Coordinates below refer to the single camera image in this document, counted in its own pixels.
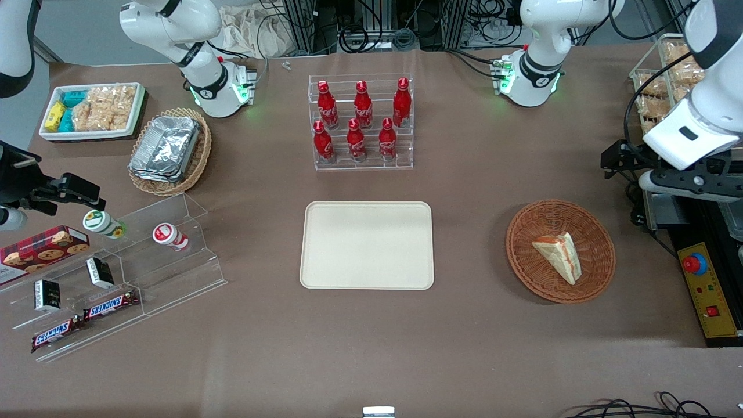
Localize white wire rack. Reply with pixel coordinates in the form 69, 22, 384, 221
630, 34, 706, 138

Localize black appliance power cable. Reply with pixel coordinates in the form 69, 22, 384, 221
624, 180, 680, 257

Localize light oval wicker basket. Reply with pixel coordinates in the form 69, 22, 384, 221
128, 107, 212, 197

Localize clear rice cracker bag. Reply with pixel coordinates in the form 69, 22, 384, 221
72, 100, 108, 132
87, 85, 138, 131

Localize brown wicker basket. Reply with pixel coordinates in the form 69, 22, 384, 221
506, 200, 616, 304

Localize clear plastic container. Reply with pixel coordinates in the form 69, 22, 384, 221
722, 202, 743, 240

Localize triangular sandwich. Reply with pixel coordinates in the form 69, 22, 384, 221
532, 232, 582, 286

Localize red-capped yogurt bottle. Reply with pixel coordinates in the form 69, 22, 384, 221
152, 223, 190, 252

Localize small black white box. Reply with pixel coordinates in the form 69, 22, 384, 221
34, 279, 62, 312
86, 257, 116, 289

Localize beige cloth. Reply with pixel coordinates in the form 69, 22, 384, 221
218, 5, 291, 59

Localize red cookie box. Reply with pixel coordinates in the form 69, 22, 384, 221
0, 225, 91, 285

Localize red cola bottle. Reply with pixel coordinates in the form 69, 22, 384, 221
354, 81, 374, 129
392, 77, 412, 128
378, 118, 398, 161
317, 80, 340, 130
313, 121, 337, 164
347, 118, 367, 163

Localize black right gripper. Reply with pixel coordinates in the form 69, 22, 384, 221
0, 142, 107, 211

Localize silver foil tray stack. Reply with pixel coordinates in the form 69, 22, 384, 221
129, 116, 201, 183

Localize clear acrylic stepped display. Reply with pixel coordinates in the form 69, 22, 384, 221
0, 193, 228, 363

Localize black appliance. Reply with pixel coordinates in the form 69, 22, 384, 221
641, 186, 743, 349

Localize green-capped yogurt bottle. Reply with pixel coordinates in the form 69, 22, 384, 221
82, 210, 127, 240

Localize black floor cables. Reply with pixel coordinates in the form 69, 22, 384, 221
566, 392, 743, 418

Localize cream plastic tray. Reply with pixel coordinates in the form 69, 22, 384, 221
300, 201, 435, 290

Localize white rectangular snack bin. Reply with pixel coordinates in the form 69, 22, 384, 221
39, 82, 145, 142

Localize coiled black cable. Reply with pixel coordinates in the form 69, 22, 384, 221
340, 26, 420, 51

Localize clear acrylic bottle rack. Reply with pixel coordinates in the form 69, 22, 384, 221
308, 73, 415, 171

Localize Snickers chocolate bar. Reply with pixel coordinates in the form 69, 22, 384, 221
31, 316, 85, 354
83, 290, 140, 322

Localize yellow emergency stop box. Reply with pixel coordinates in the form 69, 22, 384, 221
678, 242, 741, 339

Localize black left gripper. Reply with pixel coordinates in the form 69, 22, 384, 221
601, 139, 645, 178

